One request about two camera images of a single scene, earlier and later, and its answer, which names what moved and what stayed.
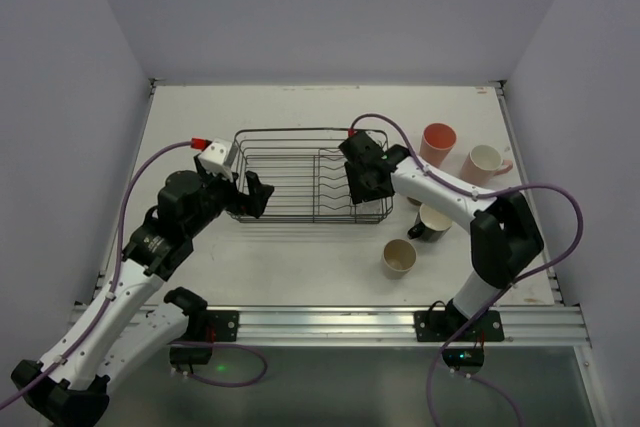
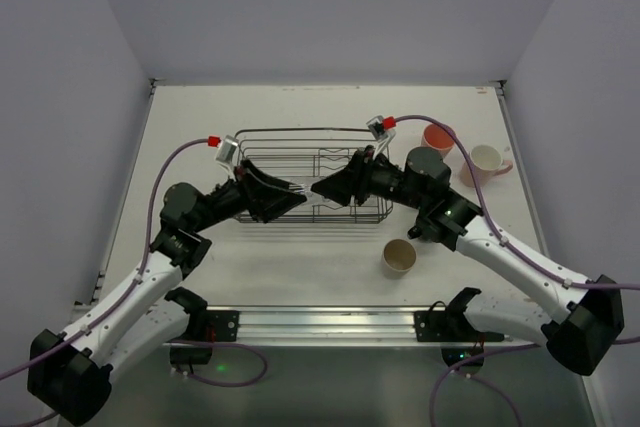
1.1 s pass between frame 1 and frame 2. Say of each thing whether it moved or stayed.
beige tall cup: stayed
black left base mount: stayed
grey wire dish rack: stayed
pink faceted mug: stayed
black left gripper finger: moved
